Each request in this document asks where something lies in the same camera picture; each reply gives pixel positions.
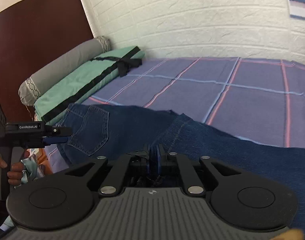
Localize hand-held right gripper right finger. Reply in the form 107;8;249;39
155;144;241;196

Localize folded green quilt black straps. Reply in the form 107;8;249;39
34;46;145;125

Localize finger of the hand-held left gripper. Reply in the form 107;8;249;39
44;126;73;147

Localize wooden bed frame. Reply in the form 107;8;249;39
39;154;54;175

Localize grey bolster pillow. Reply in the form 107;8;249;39
18;36;111;106

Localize light blue cloth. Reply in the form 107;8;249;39
20;155;44;184

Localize person's left hand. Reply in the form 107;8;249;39
0;152;28;187

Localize dark brown headboard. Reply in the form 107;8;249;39
0;0;94;123

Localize dark blue denim pants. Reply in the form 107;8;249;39
58;103;305;235

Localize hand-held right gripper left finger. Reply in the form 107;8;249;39
65;146;155;197

